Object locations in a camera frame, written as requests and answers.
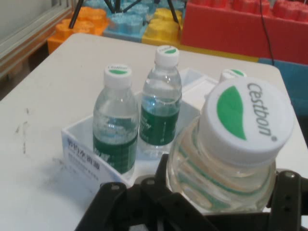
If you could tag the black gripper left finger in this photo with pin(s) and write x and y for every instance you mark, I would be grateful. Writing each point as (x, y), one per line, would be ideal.
(154, 204)

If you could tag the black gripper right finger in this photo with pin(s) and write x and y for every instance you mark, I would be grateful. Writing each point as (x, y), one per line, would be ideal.
(288, 197)

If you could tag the water bottle green label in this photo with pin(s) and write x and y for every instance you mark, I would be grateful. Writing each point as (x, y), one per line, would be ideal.
(231, 149)
(232, 74)
(114, 125)
(161, 103)

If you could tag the white cardboard box blue print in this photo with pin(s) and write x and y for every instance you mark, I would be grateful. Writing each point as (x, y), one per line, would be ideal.
(79, 144)

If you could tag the yellow giant building block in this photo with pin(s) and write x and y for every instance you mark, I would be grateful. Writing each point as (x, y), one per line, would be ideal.
(161, 29)

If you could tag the red giant building block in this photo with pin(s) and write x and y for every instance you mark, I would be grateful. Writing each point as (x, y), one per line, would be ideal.
(231, 26)

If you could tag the light blue giant building block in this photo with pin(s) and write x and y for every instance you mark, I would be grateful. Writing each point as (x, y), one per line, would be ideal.
(127, 22)

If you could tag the orange giant building block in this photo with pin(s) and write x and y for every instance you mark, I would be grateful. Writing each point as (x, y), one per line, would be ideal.
(81, 29)

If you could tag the black tripod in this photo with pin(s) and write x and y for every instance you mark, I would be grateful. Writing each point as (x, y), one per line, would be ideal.
(76, 13)

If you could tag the aluminium frame rail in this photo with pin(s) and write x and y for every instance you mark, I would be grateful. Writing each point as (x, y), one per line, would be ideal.
(26, 41)

